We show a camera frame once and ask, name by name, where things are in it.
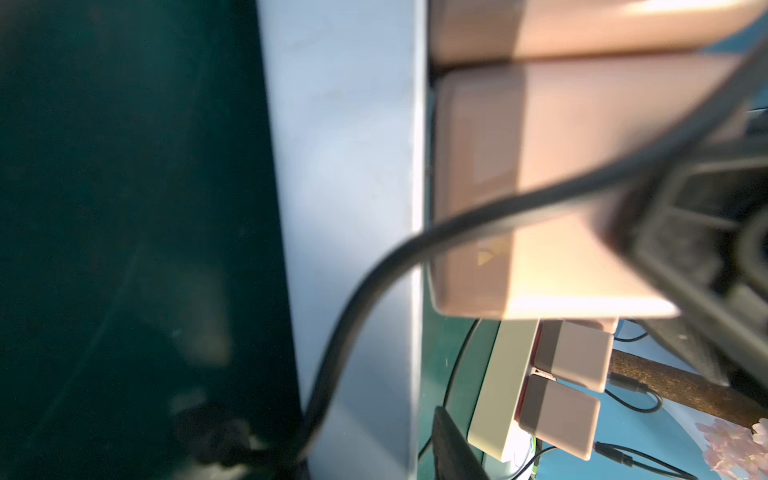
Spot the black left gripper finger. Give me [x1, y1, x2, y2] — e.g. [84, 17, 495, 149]
[431, 406, 489, 480]

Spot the pink cherry blossom tree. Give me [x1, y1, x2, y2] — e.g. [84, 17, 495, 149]
[610, 350, 767, 479]

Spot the cream red power strip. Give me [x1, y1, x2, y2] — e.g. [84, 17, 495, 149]
[468, 320, 539, 462]

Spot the black thin charging cable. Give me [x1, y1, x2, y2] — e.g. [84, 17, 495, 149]
[173, 35, 768, 469]

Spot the white power strip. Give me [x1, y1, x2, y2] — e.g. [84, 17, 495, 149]
[257, 1, 427, 479]

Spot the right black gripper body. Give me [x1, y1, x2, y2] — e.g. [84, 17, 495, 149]
[610, 136, 767, 388]

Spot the pink charger adapter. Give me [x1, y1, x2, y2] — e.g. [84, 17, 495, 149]
[428, 0, 767, 67]
[427, 53, 748, 322]

